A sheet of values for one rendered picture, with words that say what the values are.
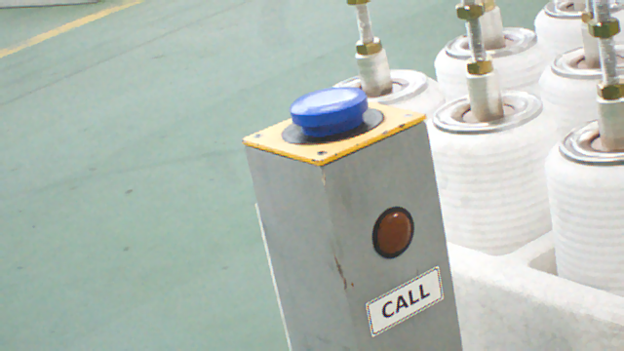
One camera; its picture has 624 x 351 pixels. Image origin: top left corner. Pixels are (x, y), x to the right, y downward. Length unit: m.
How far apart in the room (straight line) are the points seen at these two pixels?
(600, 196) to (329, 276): 0.17
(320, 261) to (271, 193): 0.05
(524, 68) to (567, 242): 0.24
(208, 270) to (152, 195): 0.28
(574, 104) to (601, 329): 0.22
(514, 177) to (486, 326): 0.10
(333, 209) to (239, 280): 0.67
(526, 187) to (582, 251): 0.08
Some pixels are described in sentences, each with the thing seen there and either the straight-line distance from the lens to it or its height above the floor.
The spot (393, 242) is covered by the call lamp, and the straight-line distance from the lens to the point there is 0.65.
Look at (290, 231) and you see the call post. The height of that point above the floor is 0.27.
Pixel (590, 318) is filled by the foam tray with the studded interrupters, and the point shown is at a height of 0.18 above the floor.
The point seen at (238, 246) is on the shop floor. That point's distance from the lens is 1.37.
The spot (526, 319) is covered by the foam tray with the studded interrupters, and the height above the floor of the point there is 0.16.
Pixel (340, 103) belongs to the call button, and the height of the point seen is 0.33.
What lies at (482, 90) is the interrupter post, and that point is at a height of 0.27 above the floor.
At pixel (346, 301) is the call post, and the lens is 0.65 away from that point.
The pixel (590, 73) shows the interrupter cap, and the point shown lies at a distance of 0.88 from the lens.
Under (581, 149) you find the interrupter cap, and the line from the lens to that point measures 0.75.
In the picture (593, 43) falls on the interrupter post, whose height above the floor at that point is 0.27.
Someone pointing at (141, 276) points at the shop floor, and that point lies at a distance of 1.36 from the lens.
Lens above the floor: 0.52
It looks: 20 degrees down
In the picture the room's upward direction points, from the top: 12 degrees counter-clockwise
